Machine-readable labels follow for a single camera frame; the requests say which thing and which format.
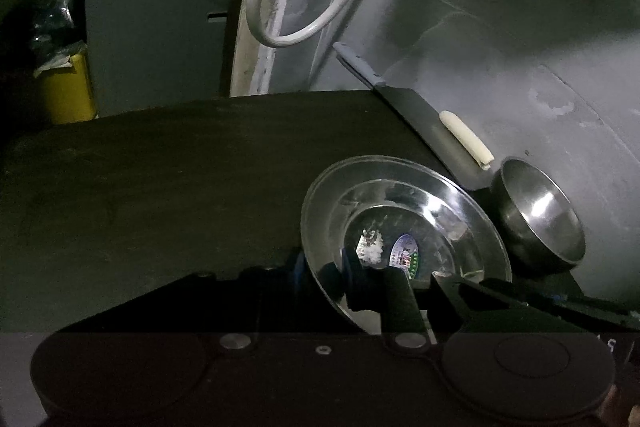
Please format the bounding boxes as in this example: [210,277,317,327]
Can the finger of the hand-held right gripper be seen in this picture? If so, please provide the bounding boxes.
[460,278,568,310]

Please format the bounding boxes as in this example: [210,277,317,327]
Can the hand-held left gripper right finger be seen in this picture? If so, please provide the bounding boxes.
[344,252,507,350]

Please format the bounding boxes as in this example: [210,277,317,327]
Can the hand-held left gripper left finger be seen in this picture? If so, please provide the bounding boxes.
[167,251,310,350]

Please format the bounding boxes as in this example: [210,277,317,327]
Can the steel plate with oval sticker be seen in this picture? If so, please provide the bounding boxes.
[300,154,514,338]

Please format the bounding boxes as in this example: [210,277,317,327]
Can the steel bowl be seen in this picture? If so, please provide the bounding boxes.
[489,156,587,277]

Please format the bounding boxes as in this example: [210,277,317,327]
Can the small white stick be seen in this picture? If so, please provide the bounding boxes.
[439,110,495,170]

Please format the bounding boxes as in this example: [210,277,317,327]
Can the pale wooden board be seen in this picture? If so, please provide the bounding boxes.
[229,0,284,98]

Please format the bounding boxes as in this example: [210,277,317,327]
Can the yellow bin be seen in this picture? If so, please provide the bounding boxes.
[36,41,97,124]

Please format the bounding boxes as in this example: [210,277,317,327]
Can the crumpled plastic bag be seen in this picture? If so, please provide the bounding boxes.
[29,0,77,58]

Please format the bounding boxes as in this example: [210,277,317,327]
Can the cleaver with grey handle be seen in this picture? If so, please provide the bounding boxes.
[332,41,496,195]

